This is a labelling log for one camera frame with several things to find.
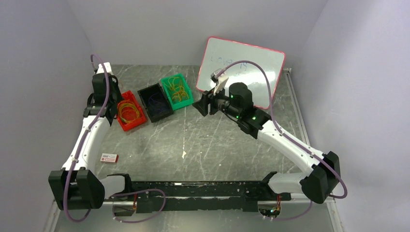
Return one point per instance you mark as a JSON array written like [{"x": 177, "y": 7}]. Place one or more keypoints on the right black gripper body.
[{"x": 218, "y": 102}]

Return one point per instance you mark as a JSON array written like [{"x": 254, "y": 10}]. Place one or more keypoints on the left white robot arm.
[{"x": 76, "y": 178}]

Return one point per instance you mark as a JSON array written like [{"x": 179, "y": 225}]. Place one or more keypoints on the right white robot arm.
[{"x": 319, "y": 172}]

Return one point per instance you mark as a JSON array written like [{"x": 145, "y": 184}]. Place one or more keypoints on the green plastic bin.
[{"x": 177, "y": 91}]

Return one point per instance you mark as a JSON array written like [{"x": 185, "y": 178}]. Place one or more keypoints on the pink framed whiteboard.
[{"x": 220, "y": 53}]

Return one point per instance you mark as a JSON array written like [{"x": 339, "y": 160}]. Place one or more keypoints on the black plastic bin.
[{"x": 155, "y": 102}]

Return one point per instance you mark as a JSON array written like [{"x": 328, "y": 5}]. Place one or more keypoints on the red plastic bin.
[{"x": 129, "y": 112}]

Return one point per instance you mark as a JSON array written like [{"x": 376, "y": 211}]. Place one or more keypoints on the small red white box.
[{"x": 109, "y": 158}]

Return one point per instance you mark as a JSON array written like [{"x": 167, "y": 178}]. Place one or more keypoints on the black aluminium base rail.
[{"x": 148, "y": 197}]

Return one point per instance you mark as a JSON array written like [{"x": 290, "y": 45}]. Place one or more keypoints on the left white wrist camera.
[{"x": 106, "y": 66}]

